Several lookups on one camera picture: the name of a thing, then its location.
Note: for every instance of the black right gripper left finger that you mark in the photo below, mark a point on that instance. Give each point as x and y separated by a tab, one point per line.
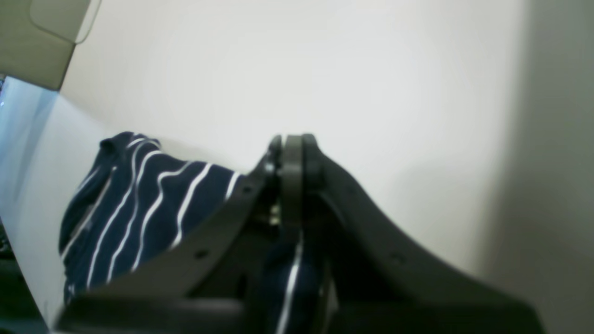
235	274

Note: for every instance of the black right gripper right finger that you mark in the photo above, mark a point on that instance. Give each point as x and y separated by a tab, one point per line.
385	282

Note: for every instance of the navy white striped T-shirt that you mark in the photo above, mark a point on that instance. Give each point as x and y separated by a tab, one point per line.
138	202

